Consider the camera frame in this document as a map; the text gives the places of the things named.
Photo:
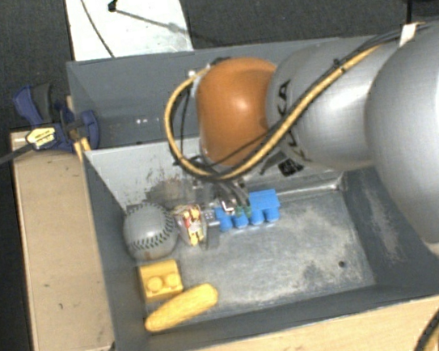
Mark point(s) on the clear packet with red-yellow toy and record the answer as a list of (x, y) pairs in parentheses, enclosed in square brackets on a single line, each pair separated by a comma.
[(190, 226)]

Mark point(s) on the yellow corn cob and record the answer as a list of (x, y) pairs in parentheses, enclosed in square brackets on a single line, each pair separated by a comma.
[(182, 308)]

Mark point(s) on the black cylinder on white bracket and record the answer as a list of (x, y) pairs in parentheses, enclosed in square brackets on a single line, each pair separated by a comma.
[(290, 167)]

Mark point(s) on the grey baseball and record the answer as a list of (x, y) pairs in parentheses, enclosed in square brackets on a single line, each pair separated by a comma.
[(149, 232)]

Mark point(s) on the pale wood board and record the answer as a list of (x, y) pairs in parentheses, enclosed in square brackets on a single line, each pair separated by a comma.
[(58, 244)]

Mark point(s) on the yellow toy brick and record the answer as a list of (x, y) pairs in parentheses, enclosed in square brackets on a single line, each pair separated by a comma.
[(160, 279)]

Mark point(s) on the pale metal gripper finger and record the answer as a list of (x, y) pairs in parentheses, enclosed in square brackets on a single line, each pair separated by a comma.
[(228, 205), (212, 233)]

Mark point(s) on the grey metal bin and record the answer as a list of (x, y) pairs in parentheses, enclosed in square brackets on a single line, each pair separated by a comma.
[(280, 251)]

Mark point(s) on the blue toy brick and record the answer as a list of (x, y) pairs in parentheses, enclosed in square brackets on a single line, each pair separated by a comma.
[(262, 205)]

